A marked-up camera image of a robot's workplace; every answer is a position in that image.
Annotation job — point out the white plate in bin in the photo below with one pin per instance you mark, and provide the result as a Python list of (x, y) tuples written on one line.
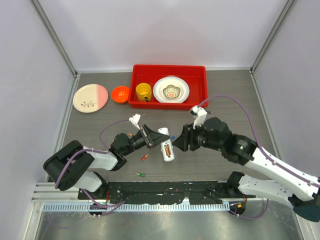
[(164, 82)]

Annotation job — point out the orange plastic bowl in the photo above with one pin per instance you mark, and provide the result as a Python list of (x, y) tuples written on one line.
[(120, 94)]

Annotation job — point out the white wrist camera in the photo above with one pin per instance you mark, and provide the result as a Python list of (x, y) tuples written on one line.
[(199, 114), (135, 120)]

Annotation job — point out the orange AAA battery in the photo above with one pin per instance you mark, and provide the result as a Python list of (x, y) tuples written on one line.
[(167, 150)]

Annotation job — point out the patterned small bowl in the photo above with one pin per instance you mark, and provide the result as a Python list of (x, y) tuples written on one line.
[(171, 91)]

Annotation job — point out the pink and white plate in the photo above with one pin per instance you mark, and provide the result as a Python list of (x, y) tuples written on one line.
[(90, 98)]

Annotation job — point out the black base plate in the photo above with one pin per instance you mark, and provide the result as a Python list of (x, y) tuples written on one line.
[(167, 192)]

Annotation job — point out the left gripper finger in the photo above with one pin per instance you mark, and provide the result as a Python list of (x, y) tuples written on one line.
[(149, 131), (157, 139)]

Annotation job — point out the red orange battery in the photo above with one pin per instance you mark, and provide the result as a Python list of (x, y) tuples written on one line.
[(144, 157)]

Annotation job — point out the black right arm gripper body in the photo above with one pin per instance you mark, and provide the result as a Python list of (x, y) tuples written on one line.
[(194, 135)]

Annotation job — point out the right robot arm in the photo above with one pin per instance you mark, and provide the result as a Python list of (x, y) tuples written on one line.
[(287, 185)]

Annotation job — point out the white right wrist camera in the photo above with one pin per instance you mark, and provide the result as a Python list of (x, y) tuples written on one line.
[(199, 114)]

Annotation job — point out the red plastic bin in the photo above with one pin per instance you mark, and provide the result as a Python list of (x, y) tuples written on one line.
[(194, 76)]

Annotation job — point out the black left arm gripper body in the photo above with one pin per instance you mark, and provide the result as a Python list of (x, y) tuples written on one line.
[(149, 145)]

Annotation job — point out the white remote control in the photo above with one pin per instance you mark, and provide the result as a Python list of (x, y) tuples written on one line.
[(164, 130)]

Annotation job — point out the aluminium front rail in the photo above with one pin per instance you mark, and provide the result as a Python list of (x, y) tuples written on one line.
[(88, 207)]

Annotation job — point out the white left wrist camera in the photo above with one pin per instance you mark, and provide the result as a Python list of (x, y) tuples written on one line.
[(135, 120)]

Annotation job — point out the yellow mug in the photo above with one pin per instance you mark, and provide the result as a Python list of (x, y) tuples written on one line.
[(143, 92)]

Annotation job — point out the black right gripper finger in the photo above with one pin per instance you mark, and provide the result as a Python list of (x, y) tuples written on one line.
[(182, 147), (181, 138)]

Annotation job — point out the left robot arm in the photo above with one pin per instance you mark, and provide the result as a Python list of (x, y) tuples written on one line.
[(71, 166)]

